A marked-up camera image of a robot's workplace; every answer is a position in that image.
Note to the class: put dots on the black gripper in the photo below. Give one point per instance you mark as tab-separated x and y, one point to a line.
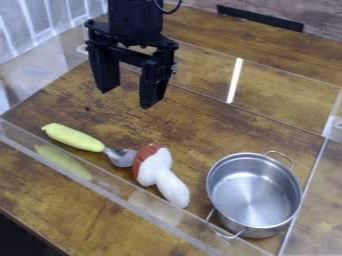
129	38

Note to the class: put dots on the green handled metal spoon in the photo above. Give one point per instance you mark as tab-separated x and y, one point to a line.
73	138

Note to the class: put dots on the plush mushroom toy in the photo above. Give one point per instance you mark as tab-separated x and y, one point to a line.
152	170

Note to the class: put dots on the black bar on table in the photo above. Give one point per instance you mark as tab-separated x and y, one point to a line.
260	18

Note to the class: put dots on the stainless steel pot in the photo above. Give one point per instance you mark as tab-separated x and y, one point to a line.
255	195

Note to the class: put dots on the clear acrylic enclosure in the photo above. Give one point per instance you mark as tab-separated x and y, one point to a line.
227	105

